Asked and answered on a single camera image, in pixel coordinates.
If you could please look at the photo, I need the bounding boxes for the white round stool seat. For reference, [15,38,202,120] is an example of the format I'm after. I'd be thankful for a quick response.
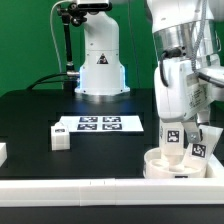
[143,148,206,179]

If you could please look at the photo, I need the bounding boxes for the white marker sheet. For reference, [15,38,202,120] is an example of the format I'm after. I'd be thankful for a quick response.
[59,115,144,132]

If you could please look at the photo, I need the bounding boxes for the white U-shaped fence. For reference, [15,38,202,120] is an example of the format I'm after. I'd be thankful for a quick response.
[0,140,224,208]

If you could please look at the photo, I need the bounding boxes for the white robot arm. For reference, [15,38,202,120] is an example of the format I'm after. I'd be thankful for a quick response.
[75,0,224,143]

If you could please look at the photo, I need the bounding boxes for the black camera stand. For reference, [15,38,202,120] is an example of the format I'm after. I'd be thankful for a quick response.
[57,3,87,95]

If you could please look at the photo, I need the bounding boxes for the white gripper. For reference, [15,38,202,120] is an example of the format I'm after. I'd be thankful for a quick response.
[154,54,213,144]

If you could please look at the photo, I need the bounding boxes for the white cable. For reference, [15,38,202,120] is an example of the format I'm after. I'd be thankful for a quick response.
[49,0,73,74]

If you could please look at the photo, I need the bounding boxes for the black cable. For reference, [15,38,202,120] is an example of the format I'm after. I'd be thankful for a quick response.
[26,73,79,91]

